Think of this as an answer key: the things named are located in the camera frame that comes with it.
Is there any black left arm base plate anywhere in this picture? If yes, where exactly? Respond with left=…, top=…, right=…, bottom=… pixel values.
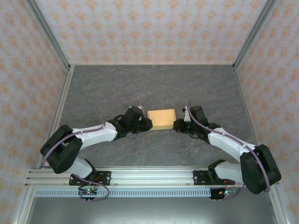
left=69, top=171, right=112, bottom=186

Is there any aluminium table side rail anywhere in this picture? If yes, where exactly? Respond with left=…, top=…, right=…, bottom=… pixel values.
left=233, top=66, right=267, bottom=169
left=36, top=65, right=75, bottom=169

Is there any aluminium mounting rail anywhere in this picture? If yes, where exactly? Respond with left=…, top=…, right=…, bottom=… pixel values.
left=25, top=166, right=280, bottom=188

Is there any grey metal sheet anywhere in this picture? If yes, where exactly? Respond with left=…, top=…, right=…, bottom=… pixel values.
left=25, top=197, right=278, bottom=224

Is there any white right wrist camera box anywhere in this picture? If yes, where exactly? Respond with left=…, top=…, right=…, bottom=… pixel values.
left=182, top=106, right=191, bottom=122

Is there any orange paper box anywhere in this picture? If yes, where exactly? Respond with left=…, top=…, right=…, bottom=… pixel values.
left=147, top=108, right=177, bottom=131

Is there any aluminium frame post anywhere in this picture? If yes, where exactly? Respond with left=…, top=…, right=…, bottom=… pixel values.
left=24, top=0, right=72, bottom=71
left=233, top=0, right=279, bottom=71

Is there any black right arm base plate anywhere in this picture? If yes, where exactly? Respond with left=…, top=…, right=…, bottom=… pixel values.
left=193, top=170, right=236, bottom=186

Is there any grey slotted cable duct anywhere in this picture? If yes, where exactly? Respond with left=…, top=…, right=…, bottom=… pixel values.
left=34, top=189, right=212, bottom=198

